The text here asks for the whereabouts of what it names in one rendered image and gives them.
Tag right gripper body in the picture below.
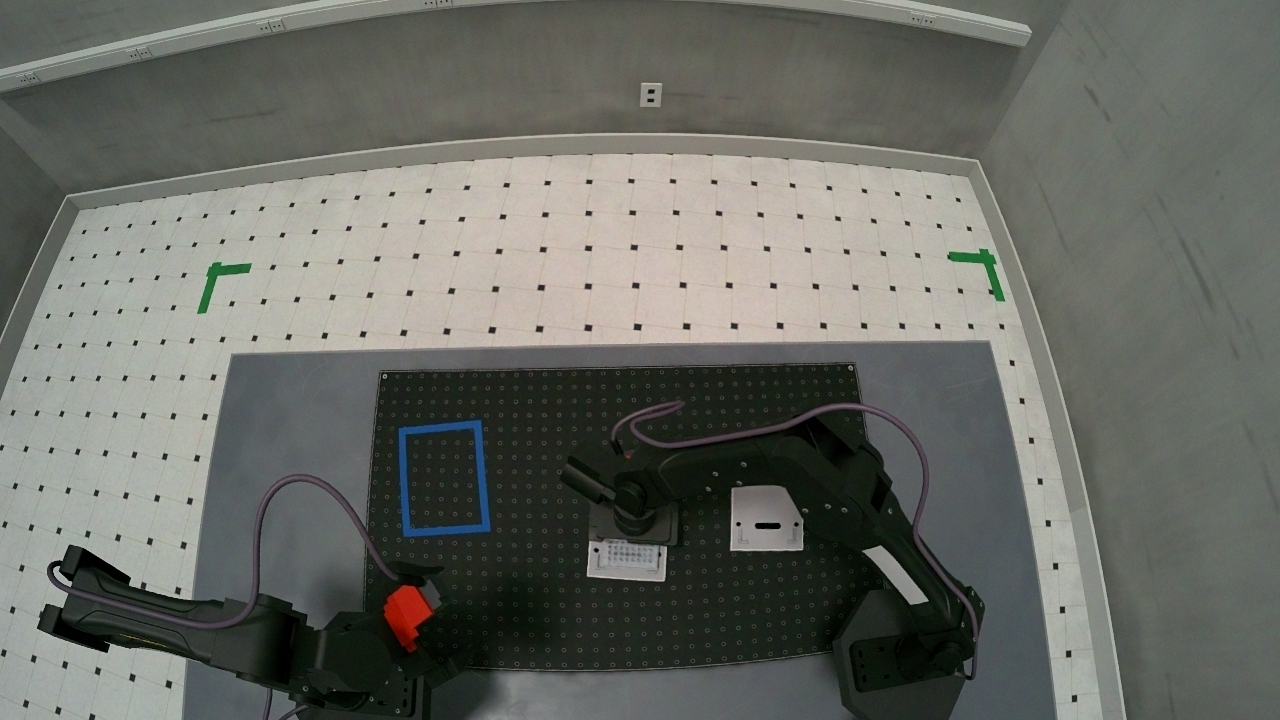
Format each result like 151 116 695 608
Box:
589 498 678 546

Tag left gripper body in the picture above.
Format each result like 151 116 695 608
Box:
342 569 451 689

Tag white plate holder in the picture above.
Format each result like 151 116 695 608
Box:
730 486 803 551
588 541 667 582

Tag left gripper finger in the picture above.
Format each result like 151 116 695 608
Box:
390 560 444 577
442 639 488 679

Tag blue tape outline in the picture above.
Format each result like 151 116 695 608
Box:
399 420 492 537

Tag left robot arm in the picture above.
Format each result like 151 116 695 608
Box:
36 544 417 717

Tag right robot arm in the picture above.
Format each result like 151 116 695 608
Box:
561 413 986 693

